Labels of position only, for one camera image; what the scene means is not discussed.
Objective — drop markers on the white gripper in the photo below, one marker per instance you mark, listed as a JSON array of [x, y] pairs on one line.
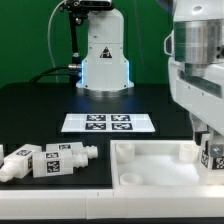
[[205, 103]]

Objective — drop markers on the white square table top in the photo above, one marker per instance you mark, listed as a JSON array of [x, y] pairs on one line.
[[160, 163]]

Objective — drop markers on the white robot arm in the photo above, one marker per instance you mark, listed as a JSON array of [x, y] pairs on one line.
[[195, 50]]

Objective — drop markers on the white front fence bar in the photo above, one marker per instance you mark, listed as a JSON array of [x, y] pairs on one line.
[[103, 204]]

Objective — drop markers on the white fence bar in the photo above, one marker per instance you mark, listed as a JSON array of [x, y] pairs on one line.
[[1, 155], [103, 204]]

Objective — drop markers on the white marker tag sheet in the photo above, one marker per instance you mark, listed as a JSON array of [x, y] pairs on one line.
[[103, 123]]

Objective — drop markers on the white left fence bar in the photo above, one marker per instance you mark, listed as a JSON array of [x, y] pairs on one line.
[[1, 155]]

